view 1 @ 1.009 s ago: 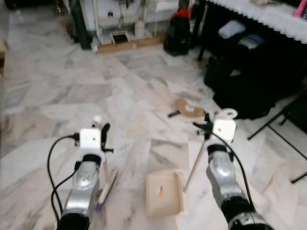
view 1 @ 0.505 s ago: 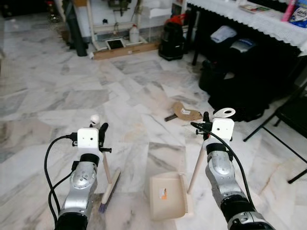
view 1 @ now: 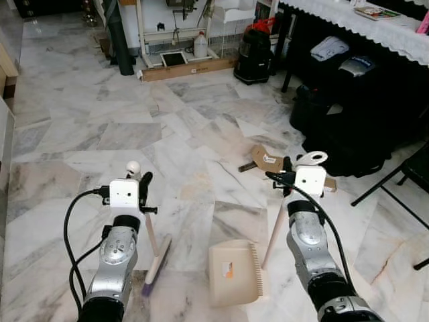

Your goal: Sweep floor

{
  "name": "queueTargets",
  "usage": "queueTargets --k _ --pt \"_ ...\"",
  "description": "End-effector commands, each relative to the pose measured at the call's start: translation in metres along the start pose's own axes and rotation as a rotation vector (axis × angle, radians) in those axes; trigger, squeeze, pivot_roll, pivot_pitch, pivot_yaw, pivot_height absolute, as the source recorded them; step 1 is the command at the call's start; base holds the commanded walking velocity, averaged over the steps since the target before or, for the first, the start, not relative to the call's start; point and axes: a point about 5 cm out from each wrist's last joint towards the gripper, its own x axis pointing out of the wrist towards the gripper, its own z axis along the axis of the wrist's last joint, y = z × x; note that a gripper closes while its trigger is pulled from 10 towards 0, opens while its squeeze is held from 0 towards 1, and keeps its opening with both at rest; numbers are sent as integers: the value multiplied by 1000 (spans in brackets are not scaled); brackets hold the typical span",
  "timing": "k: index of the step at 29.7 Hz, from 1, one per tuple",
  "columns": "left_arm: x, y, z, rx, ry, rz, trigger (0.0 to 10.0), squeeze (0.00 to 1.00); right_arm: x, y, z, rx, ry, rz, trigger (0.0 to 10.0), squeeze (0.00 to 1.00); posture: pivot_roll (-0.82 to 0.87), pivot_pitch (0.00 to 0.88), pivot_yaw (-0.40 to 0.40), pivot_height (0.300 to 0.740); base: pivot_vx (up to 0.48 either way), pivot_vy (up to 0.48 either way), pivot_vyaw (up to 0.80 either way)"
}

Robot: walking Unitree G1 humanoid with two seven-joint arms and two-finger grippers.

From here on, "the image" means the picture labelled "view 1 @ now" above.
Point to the labelled brown cardboard box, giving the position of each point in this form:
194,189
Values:
267,159

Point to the small brown cardboard piece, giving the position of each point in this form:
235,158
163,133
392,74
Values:
330,185

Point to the small black bag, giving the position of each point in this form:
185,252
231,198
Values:
303,107

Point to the large black bag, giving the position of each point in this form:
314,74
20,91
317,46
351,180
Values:
362,114

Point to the black vacuum cleaner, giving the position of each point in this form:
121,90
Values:
253,57

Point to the folded grey cloth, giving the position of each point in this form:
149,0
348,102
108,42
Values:
329,48

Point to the long brown cardboard box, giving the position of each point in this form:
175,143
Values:
191,68

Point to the black folding chair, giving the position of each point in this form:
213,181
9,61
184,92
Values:
415,168

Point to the black framed flat scale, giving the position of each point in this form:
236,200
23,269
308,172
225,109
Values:
174,59

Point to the black upright roll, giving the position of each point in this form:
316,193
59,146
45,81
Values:
120,40

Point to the clear plastic jug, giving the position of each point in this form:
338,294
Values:
200,47

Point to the white metal rack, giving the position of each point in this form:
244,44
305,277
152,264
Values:
161,33

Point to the table with white lace cloth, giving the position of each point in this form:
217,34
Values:
375,30

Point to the colourful flat book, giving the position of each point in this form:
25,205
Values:
377,12

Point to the light wooden furniture edge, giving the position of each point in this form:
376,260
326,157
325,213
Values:
8,70

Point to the pink packet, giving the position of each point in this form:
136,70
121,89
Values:
423,23

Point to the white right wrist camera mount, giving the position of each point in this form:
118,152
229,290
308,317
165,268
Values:
310,180

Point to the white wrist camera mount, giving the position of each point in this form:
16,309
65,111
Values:
310,180
124,193

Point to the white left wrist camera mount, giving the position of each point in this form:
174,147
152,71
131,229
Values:
124,193

